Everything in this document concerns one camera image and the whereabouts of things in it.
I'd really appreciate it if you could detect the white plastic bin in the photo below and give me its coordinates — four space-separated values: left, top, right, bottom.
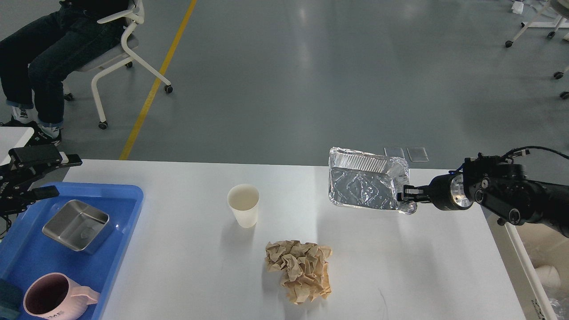
482 209 569 320

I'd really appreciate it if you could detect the white rolling frame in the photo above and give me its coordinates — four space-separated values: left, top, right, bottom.
505 0 569 48

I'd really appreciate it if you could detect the seated person in black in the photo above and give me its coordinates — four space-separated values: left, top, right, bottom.
0 0 130 146

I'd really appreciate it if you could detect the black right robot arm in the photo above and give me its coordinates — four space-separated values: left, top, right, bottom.
397 146 569 237

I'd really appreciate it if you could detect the white cup in bin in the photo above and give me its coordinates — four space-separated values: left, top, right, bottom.
534 265 561 289

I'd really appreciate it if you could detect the pink mug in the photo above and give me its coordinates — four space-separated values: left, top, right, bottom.
23 272 100 320

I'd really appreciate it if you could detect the white office chair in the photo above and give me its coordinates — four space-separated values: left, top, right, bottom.
76 0 173 130

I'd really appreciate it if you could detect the brown paper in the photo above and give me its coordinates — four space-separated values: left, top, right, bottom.
264 240 333 304

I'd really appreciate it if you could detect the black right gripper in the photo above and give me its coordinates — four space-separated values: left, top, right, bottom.
398 174 473 211

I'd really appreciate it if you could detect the clear floor plate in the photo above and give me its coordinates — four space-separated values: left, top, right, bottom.
384 147 406 159
406 147 429 162

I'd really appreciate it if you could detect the aluminium foil tray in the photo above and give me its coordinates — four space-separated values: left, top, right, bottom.
329 147 418 215

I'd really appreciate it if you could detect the square steel container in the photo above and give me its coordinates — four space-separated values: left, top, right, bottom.
41 199 112 255

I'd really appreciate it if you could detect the white paper cup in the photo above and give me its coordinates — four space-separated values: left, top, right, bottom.
226 184 260 228

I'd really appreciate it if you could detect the black chair caster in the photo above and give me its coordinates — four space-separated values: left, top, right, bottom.
553 62 569 99

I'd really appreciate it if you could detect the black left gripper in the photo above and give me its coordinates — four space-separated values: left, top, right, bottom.
0 144 83 217

